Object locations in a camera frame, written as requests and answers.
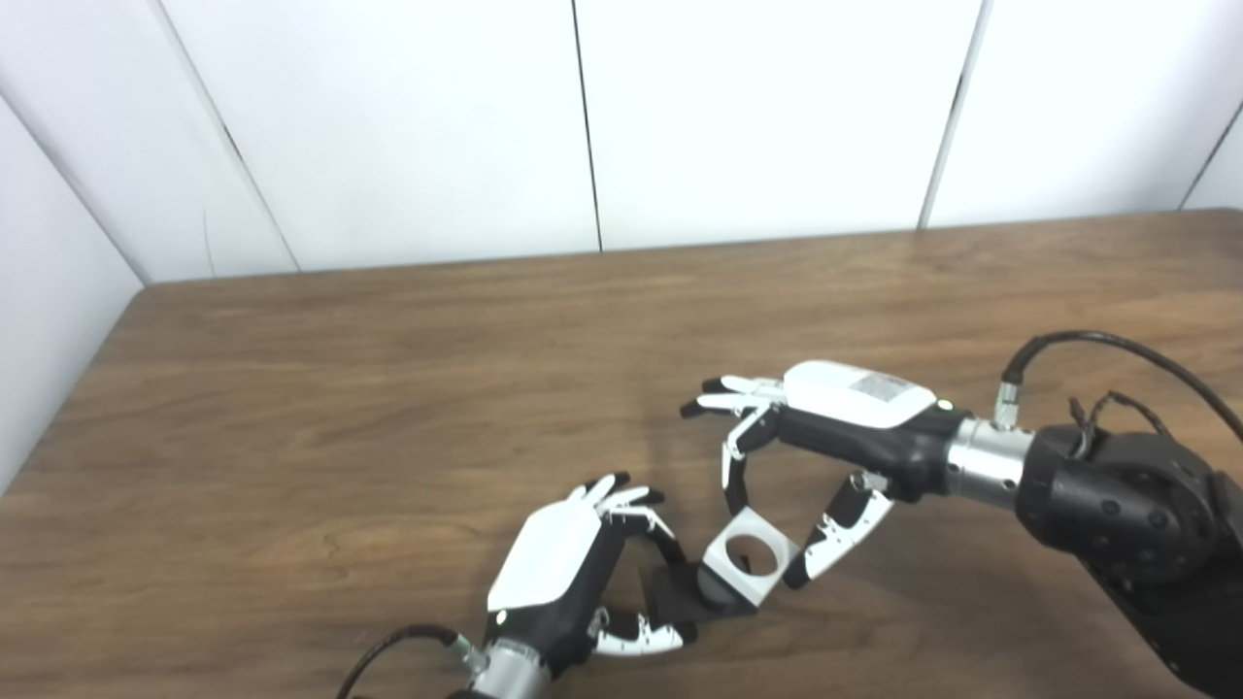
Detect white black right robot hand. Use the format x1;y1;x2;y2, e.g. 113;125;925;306
680;360;972;590

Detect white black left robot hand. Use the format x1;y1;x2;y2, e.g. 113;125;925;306
483;473;698;676

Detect black peg with square base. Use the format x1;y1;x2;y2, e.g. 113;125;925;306
641;558;760;624

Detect white square piece with hole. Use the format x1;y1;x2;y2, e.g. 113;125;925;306
701;507;801;605

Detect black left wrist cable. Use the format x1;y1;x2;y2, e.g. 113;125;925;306
337;624;487;699

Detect thin black right arm wire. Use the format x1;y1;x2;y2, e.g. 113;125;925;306
1068;391;1171;457

